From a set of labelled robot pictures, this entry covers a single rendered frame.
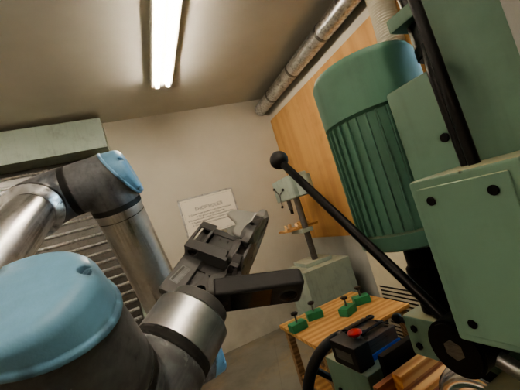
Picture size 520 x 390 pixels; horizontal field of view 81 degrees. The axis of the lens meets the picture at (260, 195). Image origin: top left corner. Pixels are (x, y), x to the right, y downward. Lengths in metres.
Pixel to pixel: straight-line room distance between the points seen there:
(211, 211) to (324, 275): 1.43
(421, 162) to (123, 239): 0.64
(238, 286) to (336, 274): 2.56
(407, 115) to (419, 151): 0.05
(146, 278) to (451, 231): 0.70
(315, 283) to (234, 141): 1.90
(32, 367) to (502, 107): 0.40
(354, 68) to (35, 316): 0.47
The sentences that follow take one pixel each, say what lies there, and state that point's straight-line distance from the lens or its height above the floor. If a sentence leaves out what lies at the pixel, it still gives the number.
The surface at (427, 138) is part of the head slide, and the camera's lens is 0.44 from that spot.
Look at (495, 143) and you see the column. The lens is 0.37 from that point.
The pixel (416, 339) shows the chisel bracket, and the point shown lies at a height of 1.03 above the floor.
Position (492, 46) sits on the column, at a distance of 0.37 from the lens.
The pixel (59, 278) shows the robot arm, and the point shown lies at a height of 1.31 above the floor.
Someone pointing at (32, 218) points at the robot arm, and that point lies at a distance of 0.62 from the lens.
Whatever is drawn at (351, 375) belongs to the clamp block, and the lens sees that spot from 0.74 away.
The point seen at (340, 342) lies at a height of 1.01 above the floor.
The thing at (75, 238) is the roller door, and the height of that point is 1.60.
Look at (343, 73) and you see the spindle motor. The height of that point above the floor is 1.48.
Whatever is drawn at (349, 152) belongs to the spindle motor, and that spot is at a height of 1.36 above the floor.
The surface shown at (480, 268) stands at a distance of 0.31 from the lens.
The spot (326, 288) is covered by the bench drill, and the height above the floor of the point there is 0.51.
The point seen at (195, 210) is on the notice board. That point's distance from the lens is 3.45.
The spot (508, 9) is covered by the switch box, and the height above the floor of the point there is 1.40.
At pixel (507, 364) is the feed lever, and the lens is 0.41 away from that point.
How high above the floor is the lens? 1.31
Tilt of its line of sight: 3 degrees up
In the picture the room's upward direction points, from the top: 17 degrees counter-clockwise
